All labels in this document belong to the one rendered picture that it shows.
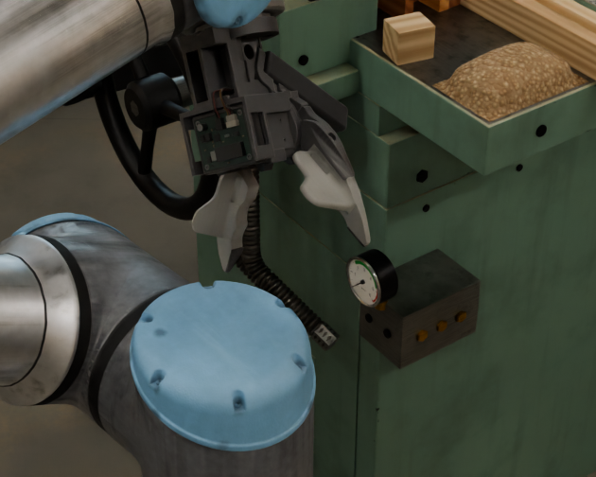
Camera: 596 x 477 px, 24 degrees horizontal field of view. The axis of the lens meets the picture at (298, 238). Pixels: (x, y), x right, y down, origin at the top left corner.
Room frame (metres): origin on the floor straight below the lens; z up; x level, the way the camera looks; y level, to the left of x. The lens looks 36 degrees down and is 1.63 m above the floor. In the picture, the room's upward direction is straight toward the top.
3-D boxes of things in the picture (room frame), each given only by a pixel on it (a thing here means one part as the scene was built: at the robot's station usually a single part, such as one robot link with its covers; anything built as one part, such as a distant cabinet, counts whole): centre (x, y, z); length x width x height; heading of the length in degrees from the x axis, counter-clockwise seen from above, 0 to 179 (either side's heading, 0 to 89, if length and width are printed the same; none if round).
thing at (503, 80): (1.27, -0.22, 0.92); 0.14 x 0.09 x 0.04; 126
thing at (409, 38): (1.33, -0.12, 0.92); 0.04 x 0.04 x 0.04; 23
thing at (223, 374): (0.86, 0.07, 0.82); 0.17 x 0.15 x 0.18; 43
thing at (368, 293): (1.24, -0.09, 0.65); 0.06 x 0.04 x 0.08; 36
